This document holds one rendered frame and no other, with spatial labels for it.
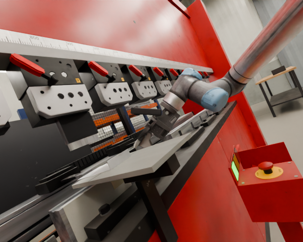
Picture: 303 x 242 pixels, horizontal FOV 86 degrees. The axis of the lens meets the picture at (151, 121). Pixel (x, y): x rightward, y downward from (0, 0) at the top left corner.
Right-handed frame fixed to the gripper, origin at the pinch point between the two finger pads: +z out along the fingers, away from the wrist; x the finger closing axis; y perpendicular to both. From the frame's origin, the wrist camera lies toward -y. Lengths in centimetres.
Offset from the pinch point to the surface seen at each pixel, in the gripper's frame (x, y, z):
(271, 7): 552, 79, -535
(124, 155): -20.1, 0.2, -1.9
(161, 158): -34.1, 6.4, -10.4
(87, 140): -14.5, -11.8, 3.4
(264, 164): -10.7, 35.2, -21.9
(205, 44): 168, -10, -126
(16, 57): -29.0, -29.9, -8.2
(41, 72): -25.6, -26.4, -7.9
